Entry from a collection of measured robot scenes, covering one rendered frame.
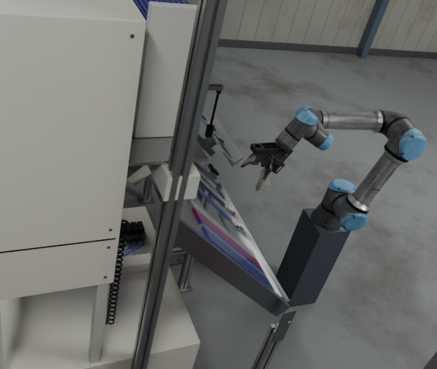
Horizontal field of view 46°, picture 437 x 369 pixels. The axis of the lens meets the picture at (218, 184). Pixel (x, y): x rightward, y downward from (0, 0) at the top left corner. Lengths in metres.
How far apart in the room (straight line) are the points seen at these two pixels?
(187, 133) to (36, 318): 0.95
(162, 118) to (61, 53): 0.34
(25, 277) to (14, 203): 0.24
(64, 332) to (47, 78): 0.99
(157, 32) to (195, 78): 0.15
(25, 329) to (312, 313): 1.60
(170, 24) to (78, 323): 1.06
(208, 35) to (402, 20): 5.65
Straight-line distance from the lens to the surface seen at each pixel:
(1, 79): 0.99
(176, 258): 2.88
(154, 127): 1.23
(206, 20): 0.97
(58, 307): 1.84
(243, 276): 1.59
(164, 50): 1.14
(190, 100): 1.04
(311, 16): 5.86
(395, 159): 2.20
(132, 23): 0.98
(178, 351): 1.80
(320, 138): 2.00
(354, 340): 2.87
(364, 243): 3.45
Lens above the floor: 2.07
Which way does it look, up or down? 37 degrees down
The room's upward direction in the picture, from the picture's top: 15 degrees clockwise
